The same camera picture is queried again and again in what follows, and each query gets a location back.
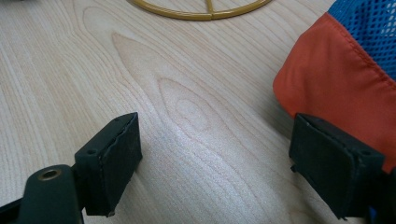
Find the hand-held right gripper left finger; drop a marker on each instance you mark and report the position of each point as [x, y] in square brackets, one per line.
[115, 168]

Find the orange and blue mesh cap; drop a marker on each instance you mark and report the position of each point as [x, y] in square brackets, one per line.
[339, 84]

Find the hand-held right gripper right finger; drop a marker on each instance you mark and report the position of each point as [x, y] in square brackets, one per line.
[330, 168]

